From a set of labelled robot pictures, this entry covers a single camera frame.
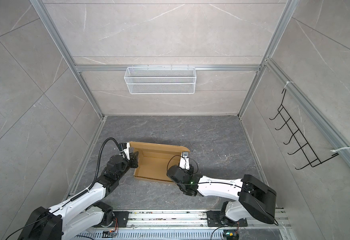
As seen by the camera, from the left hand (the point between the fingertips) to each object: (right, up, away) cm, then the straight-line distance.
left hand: (138, 149), depth 84 cm
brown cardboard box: (+8, -8, +8) cm, 14 cm away
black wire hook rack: (+77, 0, -26) cm, 81 cm away
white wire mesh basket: (+11, +46, +17) cm, 50 cm away
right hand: (+24, -7, 0) cm, 25 cm away
